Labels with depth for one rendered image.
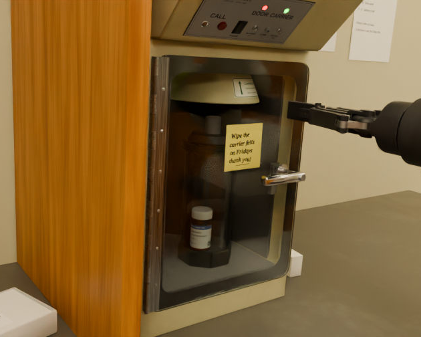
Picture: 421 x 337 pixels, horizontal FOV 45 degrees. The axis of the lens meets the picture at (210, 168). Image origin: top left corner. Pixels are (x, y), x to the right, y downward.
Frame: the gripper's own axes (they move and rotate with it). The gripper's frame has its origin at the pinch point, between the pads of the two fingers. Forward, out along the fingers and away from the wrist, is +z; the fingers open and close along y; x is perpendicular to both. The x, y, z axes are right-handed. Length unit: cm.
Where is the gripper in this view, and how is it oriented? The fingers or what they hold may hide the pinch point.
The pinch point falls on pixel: (305, 111)
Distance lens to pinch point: 87.1
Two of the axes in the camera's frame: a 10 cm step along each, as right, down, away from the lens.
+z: -5.9, -2.1, 7.8
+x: -0.6, 9.7, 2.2
